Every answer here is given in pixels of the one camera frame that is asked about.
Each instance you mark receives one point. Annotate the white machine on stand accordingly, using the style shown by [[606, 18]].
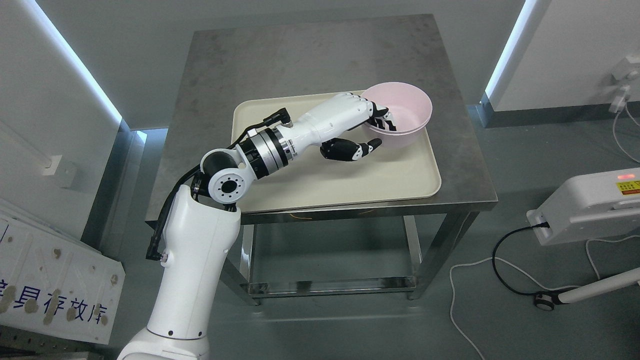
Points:
[[588, 207]]

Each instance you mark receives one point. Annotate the white wall plug right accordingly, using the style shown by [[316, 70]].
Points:
[[624, 72]]

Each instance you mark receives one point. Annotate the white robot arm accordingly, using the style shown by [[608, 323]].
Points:
[[197, 225]]

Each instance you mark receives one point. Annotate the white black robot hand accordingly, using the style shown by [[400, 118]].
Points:
[[323, 125]]

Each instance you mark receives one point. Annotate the beige plastic tray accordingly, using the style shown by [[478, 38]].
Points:
[[311, 181]]

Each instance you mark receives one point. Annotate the steel table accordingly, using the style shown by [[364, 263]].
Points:
[[225, 67]]

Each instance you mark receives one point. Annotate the pink bowl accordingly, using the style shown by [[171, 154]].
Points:
[[400, 137], [409, 108]]

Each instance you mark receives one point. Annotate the white sign board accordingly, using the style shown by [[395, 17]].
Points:
[[55, 285]]

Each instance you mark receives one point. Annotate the white wall socket left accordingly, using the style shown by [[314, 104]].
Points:
[[61, 172]]

